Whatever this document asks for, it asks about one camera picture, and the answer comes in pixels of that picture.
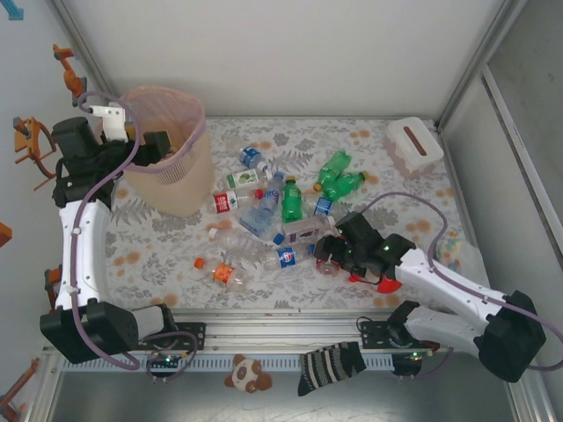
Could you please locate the clear bottle purple text label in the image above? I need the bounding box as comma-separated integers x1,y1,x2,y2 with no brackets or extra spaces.
280,215,338,244

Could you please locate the clear bottle Pepsi label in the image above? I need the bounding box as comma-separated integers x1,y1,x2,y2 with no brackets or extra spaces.
262,244,318,272

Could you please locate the blue-label bottle blue cap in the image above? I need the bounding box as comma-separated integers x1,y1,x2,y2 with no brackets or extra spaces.
314,195,338,220

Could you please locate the green bottle yellow cap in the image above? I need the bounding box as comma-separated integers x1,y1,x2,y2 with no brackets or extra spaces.
312,149,355,193
280,174,305,223
324,170,369,202

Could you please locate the pale blue bottle purple lettering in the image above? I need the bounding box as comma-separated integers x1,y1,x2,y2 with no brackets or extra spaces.
253,171,287,216

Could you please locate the clear unlabelled bottle white cap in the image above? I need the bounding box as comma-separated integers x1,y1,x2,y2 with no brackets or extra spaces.
208,227,282,265

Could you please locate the clear bottle red label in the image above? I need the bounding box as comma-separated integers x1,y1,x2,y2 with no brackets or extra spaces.
212,187,267,215

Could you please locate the lime label clear bottle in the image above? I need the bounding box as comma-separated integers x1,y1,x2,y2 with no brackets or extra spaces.
226,169,270,190

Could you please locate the blue-label bottle white cap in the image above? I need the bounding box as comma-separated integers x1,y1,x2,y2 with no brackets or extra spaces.
238,145,272,173

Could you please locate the clear bottle orange label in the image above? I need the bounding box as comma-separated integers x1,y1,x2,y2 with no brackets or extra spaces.
194,258,250,294

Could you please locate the pink plastic bin liner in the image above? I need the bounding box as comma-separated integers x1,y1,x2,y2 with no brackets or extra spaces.
118,86,208,175

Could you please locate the beige ribbed plastic bin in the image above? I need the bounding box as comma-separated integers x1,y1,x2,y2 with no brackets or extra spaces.
116,86,216,218

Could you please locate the red fish plush toy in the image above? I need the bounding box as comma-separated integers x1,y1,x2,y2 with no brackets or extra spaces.
347,272,404,295

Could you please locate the crushed blue-label bottle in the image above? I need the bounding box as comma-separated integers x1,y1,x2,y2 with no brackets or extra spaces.
239,206,286,246

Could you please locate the colourful printed plastic packet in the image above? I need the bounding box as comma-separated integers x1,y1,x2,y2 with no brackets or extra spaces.
435,236,483,276

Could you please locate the white pink tissue box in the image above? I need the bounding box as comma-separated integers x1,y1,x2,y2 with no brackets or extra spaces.
381,117,444,179

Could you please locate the floral tablecloth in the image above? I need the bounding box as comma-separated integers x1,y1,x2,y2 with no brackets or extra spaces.
104,116,485,311

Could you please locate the black beige striped sock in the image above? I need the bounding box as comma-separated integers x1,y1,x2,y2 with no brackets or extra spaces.
296,340,368,397

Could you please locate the small green-lit circuit board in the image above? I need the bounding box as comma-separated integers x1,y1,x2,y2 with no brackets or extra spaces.
149,351,185,369
400,349,436,365

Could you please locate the brown white panda plush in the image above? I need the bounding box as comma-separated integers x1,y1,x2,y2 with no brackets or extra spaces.
223,353,274,393

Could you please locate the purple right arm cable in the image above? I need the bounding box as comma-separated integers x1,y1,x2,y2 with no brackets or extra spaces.
351,191,563,382

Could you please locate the orange claw wall sticker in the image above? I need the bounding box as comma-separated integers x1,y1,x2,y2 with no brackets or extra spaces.
11,116,58,191

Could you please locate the aluminium mounting rail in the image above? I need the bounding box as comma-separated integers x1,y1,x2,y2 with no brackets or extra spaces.
41,307,441,353

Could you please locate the aluminium frame post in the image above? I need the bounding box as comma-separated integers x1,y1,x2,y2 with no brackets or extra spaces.
435,0,529,131
48,0,116,109

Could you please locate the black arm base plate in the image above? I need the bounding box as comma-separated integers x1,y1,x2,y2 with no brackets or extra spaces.
358,319,397,351
173,322,208,351

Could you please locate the small orange wall sticker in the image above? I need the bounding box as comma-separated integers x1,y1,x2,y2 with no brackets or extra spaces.
0,358,40,418
43,266,63,304

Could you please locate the white slotted cable duct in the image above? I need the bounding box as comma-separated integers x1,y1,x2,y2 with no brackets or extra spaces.
59,354,399,371

